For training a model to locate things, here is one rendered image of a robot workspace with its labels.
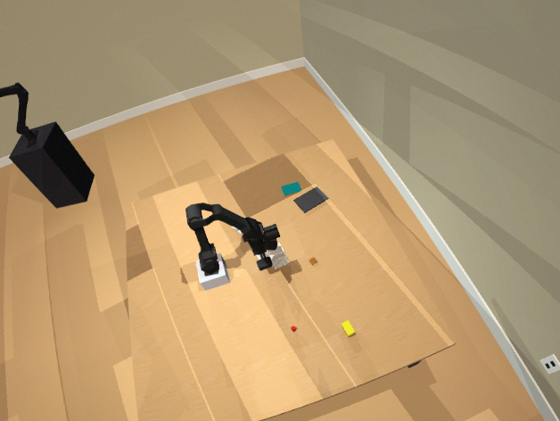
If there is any cyan flat rectangular plate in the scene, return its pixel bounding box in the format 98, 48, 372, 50
281, 182, 301, 195

